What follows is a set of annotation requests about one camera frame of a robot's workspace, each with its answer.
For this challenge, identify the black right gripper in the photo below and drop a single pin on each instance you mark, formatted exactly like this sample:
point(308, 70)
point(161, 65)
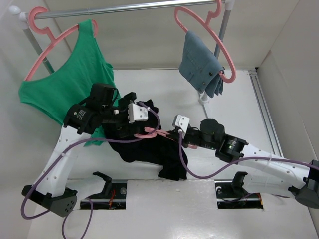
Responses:
point(185, 144)

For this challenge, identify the green tank top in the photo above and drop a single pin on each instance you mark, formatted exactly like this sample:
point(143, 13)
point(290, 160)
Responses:
point(72, 82)

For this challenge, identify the aluminium rail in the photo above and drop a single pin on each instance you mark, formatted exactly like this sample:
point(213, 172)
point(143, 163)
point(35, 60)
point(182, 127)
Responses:
point(265, 114)

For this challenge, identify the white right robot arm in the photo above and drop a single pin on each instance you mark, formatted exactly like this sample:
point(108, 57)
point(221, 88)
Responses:
point(281, 176)

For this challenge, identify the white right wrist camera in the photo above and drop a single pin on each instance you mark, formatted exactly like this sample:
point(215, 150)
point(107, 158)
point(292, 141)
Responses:
point(181, 123)

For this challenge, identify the grey clothes rack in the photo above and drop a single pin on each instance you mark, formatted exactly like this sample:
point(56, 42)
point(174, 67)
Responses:
point(25, 20)

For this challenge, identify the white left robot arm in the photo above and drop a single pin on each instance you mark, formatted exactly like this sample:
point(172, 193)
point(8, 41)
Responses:
point(51, 190)

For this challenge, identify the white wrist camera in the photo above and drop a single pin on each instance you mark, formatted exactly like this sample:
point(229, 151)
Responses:
point(137, 113)
point(181, 123)

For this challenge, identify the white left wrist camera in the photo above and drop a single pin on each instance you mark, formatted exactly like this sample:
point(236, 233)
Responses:
point(137, 113)

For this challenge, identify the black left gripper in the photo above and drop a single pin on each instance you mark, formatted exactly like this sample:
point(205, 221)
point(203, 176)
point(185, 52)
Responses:
point(122, 127)

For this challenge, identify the black t shirt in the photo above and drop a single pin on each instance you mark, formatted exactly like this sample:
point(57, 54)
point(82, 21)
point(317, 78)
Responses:
point(158, 150)

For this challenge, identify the blue denim shorts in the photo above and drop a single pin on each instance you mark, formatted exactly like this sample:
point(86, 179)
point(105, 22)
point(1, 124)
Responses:
point(200, 67)

